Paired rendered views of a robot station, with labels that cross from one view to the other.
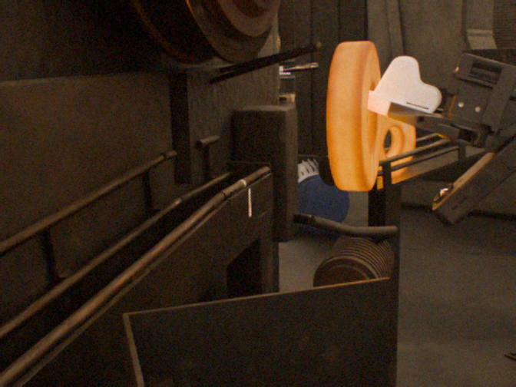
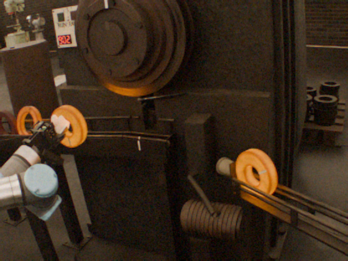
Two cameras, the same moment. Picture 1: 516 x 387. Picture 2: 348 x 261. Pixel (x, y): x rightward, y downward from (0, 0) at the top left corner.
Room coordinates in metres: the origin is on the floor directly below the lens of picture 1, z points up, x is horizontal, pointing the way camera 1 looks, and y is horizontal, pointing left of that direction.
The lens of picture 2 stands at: (1.22, -1.21, 1.25)
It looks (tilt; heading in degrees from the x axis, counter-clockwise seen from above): 23 degrees down; 99
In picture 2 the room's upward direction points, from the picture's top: 6 degrees counter-clockwise
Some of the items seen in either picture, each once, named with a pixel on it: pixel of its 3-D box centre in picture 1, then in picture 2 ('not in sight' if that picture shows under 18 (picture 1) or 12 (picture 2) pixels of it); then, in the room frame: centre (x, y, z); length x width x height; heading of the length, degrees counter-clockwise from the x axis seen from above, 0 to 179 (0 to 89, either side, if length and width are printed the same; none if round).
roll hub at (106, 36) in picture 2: not in sight; (114, 36); (0.86, -0.04, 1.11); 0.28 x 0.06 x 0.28; 161
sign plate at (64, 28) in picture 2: not in sight; (77, 25); (0.61, 0.26, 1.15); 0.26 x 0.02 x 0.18; 161
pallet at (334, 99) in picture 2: not in sight; (279, 99); (1.72, 1.84, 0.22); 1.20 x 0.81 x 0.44; 159
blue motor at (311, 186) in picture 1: (313, 195); not in sight; (3.15, -0.29, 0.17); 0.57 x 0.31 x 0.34; 1
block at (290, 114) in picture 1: (265, 173); (201, 146); (1.12, -0.02, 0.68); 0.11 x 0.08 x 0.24; 71
